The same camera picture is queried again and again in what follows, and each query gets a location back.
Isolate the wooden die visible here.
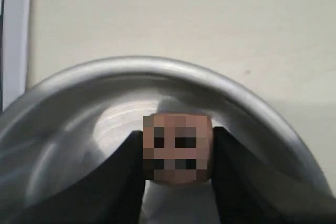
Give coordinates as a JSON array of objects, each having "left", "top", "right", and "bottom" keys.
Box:
[{"left": 143, "top": 113, "right": 214, "bottom": 186}]

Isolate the round steel bowl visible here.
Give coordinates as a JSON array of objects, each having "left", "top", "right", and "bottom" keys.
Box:
[{"left": 1, "top": 56, "right": 335, "bottom": 223}]

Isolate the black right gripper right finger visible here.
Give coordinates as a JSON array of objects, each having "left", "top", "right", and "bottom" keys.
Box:
[{"left": 211, "top": 127, "right": 335, "bottom": 223}]

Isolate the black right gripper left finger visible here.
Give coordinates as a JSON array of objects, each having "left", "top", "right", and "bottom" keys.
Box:
[{"left": 12, "top": 131, "right": 145, "bottom": 223}]

